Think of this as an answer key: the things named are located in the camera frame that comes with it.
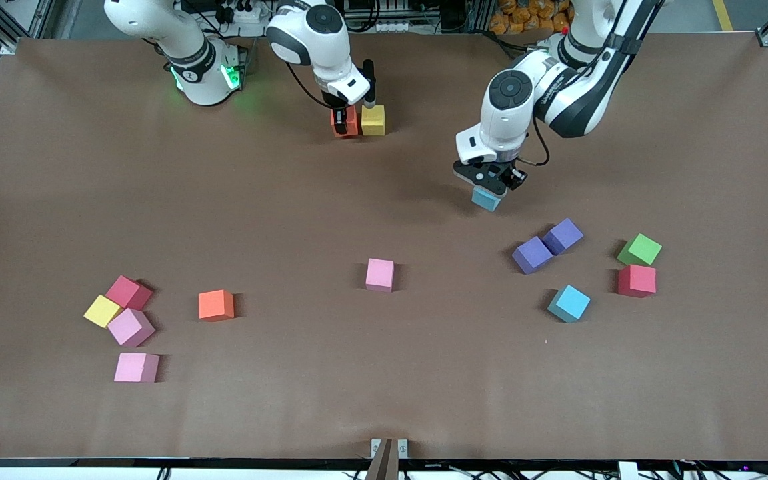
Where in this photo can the blue foam cube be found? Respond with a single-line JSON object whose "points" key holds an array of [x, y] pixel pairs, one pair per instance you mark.
{"points": [[486, 200], [569, 303]]}

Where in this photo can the small metal mounting bracket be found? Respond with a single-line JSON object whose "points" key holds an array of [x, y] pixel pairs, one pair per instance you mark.
{"points": [[388, 460]]}

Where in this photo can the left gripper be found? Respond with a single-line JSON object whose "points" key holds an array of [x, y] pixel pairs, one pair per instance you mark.
{"points": [[508, 176]]}

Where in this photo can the pink foam cube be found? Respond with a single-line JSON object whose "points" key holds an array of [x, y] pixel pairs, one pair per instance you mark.
{"points": [[136, 367], [130, 326], [380, 274]]}

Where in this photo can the white power strip with plugs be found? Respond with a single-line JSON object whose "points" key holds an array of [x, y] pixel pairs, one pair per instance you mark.
{"points": [[247, 14]]}

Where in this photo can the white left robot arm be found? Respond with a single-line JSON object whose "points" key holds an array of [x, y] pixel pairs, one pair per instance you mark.
{"points": [[510, 120]]}

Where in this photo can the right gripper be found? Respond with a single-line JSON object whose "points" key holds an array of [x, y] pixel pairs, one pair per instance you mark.
{"points": [[338, 116]]}

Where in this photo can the white socket strip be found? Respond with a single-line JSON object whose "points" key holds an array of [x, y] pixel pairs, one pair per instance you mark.
{"points": [[390, 26]]}

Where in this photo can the bag of orange items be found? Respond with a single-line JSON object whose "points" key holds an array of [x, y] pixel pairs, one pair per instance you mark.
{"points": [[524, 16]]}

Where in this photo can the small white connector box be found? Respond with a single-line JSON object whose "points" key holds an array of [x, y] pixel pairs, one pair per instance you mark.
{"points": [[627, 470]]}

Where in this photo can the purple foam cube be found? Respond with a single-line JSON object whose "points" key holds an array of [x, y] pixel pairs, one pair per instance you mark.
{"points": [[532, 254], [562, 236]]}

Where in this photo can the orange foam cube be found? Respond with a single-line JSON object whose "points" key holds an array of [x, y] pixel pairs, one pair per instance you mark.
{"points": [[216, 305], [354, 126]]}

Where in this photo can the yellow foam cube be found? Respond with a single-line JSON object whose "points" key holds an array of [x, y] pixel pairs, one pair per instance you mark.
{"points": [[372, 120], [102, 310]]}

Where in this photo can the red foam cube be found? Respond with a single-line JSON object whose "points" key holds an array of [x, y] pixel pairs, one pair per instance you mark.
{"points": [[636, 280]]}

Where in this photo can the crimson foam cube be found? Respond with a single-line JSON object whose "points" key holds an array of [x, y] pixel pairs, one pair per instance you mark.
{"points": [[128, 292]]}

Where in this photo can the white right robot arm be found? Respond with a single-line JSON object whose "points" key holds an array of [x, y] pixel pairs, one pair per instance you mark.
{"points": [[190, 60]]}

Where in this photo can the green foam cube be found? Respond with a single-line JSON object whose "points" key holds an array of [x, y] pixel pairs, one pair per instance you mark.
{"points": [[640, 249]]}

